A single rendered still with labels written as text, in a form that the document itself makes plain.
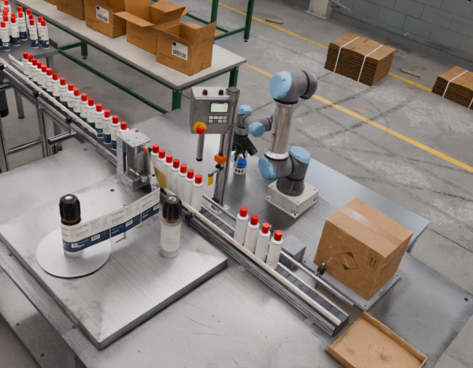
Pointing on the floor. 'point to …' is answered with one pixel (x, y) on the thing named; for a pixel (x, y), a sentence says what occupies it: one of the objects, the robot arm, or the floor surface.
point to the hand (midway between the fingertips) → (240, 163)
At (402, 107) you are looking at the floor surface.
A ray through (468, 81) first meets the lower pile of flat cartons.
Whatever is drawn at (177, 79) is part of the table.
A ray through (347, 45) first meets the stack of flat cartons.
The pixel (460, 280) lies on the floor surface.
